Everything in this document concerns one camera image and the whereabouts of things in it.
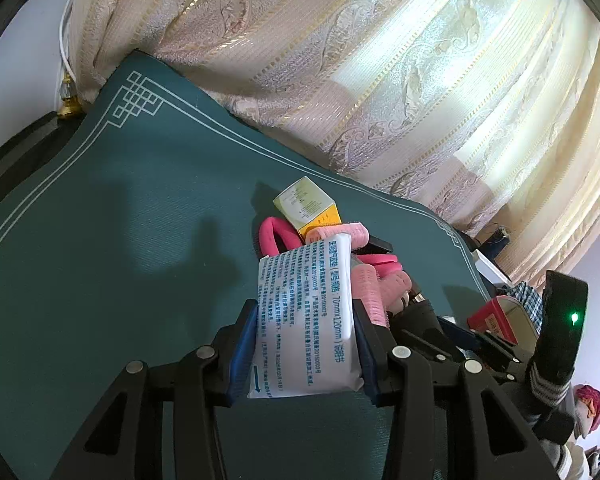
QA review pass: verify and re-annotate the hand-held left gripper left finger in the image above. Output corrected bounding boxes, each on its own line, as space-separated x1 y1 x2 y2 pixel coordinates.
50 305 260 480

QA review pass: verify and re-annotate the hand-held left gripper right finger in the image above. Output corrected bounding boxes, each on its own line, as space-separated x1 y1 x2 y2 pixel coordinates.
352 302 561 480

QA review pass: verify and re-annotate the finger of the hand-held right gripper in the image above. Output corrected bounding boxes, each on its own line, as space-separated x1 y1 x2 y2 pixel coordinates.
442 320 531 376
395 300 463 361

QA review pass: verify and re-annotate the pink velcro hair roller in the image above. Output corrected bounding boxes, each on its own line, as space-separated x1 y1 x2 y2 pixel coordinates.
382 271 414 306
352 266 392 329
307 222 371 248

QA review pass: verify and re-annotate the white printed packet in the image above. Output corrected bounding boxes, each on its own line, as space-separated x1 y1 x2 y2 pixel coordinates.
247 234 366 400

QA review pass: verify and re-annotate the yellow box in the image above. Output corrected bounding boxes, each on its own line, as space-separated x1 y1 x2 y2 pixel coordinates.
272 176 342 242

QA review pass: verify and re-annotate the green plaid cloth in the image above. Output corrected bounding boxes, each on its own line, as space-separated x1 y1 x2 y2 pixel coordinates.
505 280 548 326

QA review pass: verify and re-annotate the white power strip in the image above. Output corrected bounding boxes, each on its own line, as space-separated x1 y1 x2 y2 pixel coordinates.
472 252 511 281

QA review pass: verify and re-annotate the black rectangular block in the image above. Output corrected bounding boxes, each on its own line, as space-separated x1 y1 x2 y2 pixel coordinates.
367 234 394 256

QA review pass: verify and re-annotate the red cloth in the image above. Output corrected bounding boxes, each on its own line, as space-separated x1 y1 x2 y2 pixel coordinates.
572 384 600 431

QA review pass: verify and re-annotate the dark thread spool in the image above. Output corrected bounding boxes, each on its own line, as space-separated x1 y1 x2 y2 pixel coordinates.
480 227 511 256

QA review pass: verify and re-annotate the green desk mat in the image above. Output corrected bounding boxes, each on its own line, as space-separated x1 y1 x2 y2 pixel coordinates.
0 50 501 480

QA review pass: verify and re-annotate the cream patterned curtain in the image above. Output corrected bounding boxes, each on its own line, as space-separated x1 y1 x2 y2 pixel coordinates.
67 0 600 286

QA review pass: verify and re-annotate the white cable with plug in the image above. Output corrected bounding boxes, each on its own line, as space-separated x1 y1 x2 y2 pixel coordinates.
57 0 81 78

